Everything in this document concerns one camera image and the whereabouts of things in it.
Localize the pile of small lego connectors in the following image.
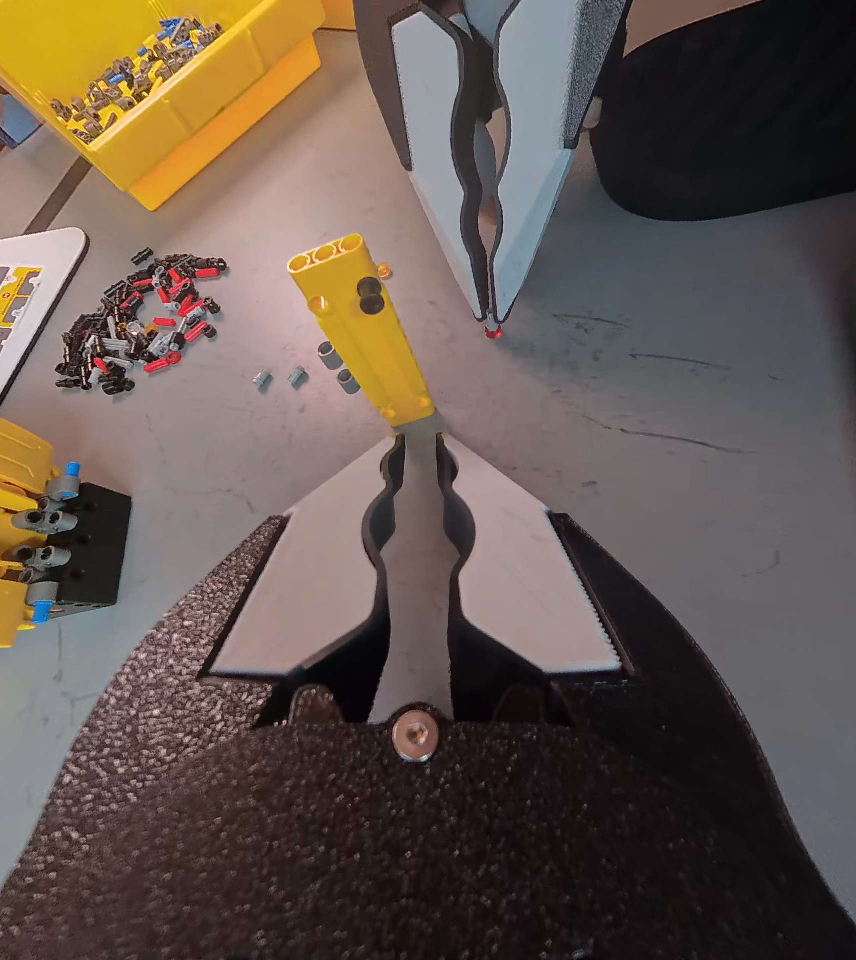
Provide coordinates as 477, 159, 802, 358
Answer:
55, 247, 228, 397

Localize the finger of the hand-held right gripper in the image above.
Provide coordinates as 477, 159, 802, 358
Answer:
488, 0, 579, 322
392, 0, 492, 321

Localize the yellow bin with lego parts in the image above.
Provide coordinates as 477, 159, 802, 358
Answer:
0, 0, 325, 213

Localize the instruction sheet on white stand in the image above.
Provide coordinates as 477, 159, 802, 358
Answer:
0, 123, 90, 415

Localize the yellow lego panel piece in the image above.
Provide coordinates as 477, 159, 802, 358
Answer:
287, 232, 436, 430

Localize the black mesh cushion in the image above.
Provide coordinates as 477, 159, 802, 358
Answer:
590, 0, 856, 223

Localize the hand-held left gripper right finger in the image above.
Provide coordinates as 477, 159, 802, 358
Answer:
435, 432, 623, 724

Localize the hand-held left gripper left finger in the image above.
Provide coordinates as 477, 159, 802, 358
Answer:
210, 433, 406, 725

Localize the heap of blue grey lego parts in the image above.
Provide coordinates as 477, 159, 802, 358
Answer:
51, 15, 226, 145

